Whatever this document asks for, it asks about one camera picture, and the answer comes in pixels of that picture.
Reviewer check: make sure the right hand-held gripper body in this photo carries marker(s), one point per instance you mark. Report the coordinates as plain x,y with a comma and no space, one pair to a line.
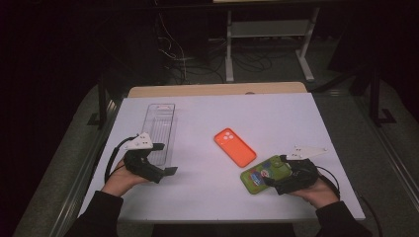
298,176

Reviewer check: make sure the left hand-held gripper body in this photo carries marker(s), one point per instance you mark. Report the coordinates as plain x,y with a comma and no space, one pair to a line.
141,164

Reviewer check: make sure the green snack packet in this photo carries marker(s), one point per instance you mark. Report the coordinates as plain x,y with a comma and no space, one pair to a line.
255,177

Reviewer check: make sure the clear plastic tray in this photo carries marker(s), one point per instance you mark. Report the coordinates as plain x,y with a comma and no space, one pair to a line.
159,125

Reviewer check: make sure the orange phone case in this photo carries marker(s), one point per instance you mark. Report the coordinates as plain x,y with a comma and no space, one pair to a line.
234,147

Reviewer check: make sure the person's left hand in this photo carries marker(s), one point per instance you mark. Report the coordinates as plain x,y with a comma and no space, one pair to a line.
120,180

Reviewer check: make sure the person's right hand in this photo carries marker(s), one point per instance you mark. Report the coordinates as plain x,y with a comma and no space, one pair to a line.
319,196

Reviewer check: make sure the black metal stand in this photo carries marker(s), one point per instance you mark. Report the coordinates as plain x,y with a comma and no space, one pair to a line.
375,98
102,105

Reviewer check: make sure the light wooden table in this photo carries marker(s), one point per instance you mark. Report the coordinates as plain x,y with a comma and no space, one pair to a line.
214,89

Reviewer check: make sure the white metal desk frame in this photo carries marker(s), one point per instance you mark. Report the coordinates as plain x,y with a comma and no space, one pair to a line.
263,29

